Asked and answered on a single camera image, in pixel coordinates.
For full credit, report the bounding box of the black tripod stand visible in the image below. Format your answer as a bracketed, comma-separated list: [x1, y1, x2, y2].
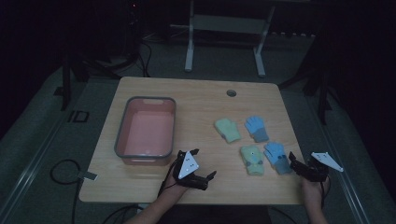
[53, 36, 142, 112]

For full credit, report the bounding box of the blue glove dotted grey cuff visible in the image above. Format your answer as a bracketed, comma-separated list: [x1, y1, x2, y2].
[263, 141, 293, 175]

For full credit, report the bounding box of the left hand-held gripper black cable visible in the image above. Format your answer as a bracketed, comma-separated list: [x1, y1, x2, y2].
[157, 161, 180, 198]

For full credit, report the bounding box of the right hand-held gripper black cable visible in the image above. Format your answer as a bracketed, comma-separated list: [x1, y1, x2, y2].
[319, 175, 332, 210]

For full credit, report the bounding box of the grey metal table clamp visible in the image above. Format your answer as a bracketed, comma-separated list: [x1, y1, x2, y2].
[77, 170, 99, 182]

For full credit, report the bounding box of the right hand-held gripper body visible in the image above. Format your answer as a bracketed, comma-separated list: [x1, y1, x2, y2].
[299, 151, 345, 183]

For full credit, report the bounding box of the person's dark clothing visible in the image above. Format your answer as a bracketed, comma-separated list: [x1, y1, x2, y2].
[157, 203, 273, 224]

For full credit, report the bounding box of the black looped floor cable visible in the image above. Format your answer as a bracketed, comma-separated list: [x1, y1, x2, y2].
[49, 159, 84, 224]

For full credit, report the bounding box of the pink plastic basin grey rim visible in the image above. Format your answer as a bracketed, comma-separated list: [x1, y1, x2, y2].
[113, 96, 177, 166]

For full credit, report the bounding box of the green knit glove face print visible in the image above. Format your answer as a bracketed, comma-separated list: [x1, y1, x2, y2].
[239, 145, 265, 176]

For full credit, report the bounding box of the white metal desk frame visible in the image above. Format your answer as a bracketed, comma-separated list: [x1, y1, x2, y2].
[183, 0, 276, 78]

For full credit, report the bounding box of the person's right hand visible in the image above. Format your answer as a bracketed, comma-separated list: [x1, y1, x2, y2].
[300, 175, 332, 202]

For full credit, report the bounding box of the hand-held gripper black cable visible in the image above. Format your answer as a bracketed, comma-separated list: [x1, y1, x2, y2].
[157, 161, 180, 198]
[319, 175, 332, 210]

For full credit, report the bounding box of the black metal stand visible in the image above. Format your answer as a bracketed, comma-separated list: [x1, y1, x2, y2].
[277, 29, 342, 126]

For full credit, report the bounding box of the plain green knit glove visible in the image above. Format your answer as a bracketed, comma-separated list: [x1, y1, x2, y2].
[214, 118, 243, 145]

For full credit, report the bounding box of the plain blue glove grey cuff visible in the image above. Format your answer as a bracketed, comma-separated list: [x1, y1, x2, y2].
[244, 115, 270, 144]

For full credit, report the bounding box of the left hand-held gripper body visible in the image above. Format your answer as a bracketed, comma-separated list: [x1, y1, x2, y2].
[173, 150, 209, 191]

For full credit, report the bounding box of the person's left hand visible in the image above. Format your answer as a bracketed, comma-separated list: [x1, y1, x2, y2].
[162, 173, 191, 201]

